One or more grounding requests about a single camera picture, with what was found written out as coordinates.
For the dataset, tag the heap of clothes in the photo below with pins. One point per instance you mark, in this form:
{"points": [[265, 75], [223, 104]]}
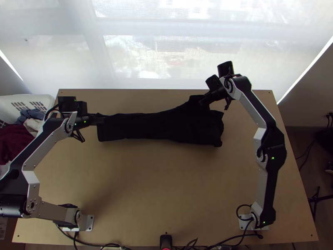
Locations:
{"points": [[15, 135]]}

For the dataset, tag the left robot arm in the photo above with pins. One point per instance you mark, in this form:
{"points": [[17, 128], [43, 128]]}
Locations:
{"points": [[41, 145]]}

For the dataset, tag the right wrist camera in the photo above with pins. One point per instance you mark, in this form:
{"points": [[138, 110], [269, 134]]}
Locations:
{"points": [[212, 82]]}

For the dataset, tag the white laundry basket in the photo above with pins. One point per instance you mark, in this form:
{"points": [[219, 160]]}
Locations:
{"points": [[31, 100]]}

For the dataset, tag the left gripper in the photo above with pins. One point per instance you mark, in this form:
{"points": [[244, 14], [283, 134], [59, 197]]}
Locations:
{"points": [[96, 119]]}

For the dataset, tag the dark t-shirt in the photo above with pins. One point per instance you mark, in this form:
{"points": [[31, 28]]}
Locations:
{"points": [[166, 125]]}

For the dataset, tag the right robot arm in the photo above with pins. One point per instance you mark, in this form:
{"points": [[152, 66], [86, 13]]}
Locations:
{"points": [[270, 153]]}

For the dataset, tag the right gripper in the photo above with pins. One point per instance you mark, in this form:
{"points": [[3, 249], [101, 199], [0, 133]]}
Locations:
{"points": [[213, 95]]}

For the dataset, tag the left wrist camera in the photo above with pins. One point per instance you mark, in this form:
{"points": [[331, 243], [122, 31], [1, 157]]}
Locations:
{"points": [[82, 107]]}

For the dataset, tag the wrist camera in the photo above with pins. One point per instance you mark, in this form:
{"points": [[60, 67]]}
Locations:
{"points": [[212, 82], [82, 107]]}

